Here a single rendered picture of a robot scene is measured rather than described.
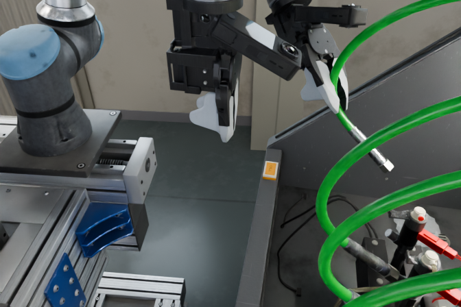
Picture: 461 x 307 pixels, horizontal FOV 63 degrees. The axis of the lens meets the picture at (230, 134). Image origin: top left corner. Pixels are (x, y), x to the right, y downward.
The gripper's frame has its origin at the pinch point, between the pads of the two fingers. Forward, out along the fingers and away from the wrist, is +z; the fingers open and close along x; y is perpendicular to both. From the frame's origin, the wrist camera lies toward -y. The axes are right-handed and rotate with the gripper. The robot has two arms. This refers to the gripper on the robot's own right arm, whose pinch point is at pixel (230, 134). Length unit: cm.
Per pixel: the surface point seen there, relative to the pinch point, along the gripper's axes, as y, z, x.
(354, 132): -19.2, 5.6, -12.0
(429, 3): -24.1, -17.4, -10.0
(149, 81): 89, 90, -164
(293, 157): -10.0, 28.8, -31.1
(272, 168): -5.2, 25.3, -22.2
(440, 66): -35.7, 0.8, -31.1
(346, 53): -15.5, -7.9, -13.7
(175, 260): 38, 122, -57
